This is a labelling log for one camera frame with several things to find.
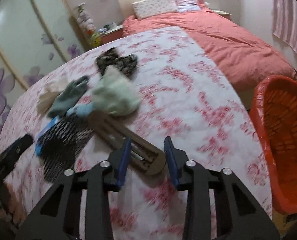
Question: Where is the black white striped cloth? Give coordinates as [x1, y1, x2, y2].
[35, 114, 94, 183]

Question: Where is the grey-green sock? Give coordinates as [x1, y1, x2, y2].
[47, 75, 89, 119]

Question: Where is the light blue cream tube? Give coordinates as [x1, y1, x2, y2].
[66, 103, 94, 118]

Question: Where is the light green towel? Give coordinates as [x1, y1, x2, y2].
[91, 65, 141, 116]

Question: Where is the left hand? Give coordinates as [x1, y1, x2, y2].
[0, 183, 26, 227]

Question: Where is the crumpled white tissue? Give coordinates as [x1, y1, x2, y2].
[37, 76, 69, 115]

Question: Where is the orange plastic laundry basket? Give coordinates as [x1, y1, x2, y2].
[249, 75, 297, 215]

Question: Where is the wardrobe with floral glass doors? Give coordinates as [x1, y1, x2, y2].
[0, 0, 84, 134]

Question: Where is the salmon pink duvet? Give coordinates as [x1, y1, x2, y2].
[123, 4, 296, 92]

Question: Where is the black floral scrunchie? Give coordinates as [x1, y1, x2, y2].
[95, 47, 138, 79]

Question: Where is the hanging plush toys organizer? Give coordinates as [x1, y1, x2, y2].
[76, 3, 102, 48]

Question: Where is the pink bedside table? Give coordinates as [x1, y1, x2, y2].
[98, 25, 123, 44]

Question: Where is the right bedside table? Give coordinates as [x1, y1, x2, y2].
[213, 9, 231, 20]

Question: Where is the pink striped curtain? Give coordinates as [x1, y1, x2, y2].
[272, 0, 297, 54]

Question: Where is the pink striped pillow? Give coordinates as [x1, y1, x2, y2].
[174, 0, 201, 12]

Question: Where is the white floral pillow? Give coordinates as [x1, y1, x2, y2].
[132, 0, 178, 20]

